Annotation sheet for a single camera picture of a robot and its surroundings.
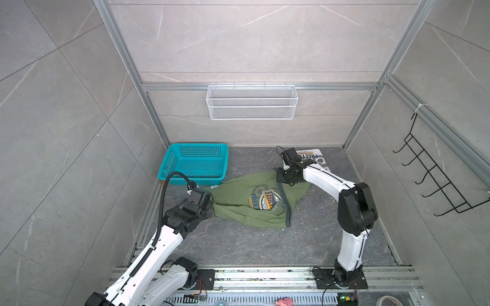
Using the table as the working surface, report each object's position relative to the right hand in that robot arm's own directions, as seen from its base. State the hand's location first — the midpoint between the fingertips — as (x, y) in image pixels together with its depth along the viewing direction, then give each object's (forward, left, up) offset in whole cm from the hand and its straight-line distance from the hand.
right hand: (279, 176), depth 96 cm
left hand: (-19, +34, +9) cm, 39 cm away
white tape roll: (-52, -31, -7) cm, 61 cm away
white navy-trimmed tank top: (+19, -24, -6) cm, 32 cm away
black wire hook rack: (-30, -50, +25) cm, 63 cm away
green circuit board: (-51, -21, -9) cm, 56 cm away
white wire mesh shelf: (+34, +13, +22) cm, 42 cm away
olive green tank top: (-9, +9, -7) cm, 15 cm away
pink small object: (-52, +4, -4) cm, 52 cm away
